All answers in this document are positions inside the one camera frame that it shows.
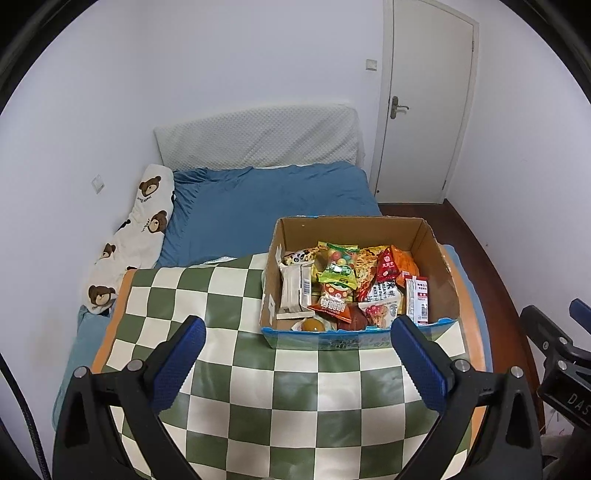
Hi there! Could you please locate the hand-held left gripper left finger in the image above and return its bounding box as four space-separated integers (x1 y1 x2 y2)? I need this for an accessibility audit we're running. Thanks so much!
52 315 207 480

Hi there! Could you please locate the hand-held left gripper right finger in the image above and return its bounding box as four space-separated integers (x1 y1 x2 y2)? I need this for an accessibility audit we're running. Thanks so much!
390 315 543 480

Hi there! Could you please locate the white pictured snack packet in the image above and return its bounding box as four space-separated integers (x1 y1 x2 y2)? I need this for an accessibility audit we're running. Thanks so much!
358 300 398 329

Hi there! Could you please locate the dark red snack packet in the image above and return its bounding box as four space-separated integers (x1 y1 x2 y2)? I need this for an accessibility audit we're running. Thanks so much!
337 307 370 330

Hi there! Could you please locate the cardboard box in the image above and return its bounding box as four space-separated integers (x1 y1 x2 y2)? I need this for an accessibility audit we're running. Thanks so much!
259 215 461 352

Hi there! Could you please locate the orange mushroom biscuit packet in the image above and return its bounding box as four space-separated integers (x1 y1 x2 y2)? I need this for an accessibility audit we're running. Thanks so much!
307 281 356 324

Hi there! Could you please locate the yellow jelly cup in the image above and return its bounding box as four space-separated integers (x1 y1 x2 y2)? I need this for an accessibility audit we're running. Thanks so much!
292 316 333 333

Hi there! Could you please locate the green candy packet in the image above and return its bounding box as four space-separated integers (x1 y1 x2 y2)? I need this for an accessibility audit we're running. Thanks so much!
316 242 361 291

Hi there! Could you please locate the white wafer packet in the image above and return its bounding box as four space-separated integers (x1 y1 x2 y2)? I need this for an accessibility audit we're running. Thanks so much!
280 263 315 320

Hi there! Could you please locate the green checkered blanket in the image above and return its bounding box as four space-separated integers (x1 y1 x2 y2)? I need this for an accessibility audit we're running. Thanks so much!
90 251 488 480

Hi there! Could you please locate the yellow noodle packet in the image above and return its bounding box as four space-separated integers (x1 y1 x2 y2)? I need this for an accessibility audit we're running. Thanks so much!
355 247 404 319

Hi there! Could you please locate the light blue blanket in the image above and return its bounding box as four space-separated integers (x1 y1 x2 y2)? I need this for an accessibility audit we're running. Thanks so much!
52 305 121 428

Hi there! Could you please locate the orange snack packet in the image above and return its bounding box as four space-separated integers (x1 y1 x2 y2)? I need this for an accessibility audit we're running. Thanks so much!
392 247 420 278

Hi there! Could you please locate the bear-print pillow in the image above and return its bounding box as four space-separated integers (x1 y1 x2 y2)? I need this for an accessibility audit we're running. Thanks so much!
87 164 176 315

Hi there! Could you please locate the yellow panda snack packet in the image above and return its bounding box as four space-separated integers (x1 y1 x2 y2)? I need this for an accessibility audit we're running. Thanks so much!
283 247 324 267

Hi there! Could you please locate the blue bed sheet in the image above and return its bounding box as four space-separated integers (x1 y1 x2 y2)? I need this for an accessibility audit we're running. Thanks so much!
154 164 384 268

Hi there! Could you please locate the white headboard cushion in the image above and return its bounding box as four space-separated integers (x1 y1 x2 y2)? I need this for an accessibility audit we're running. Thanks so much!
153 104 365 169

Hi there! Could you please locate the white door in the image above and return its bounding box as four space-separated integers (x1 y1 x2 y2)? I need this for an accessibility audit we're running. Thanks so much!
374 0 481 204

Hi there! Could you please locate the black cable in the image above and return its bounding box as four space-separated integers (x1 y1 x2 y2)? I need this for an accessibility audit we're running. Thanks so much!
0 357 51 480

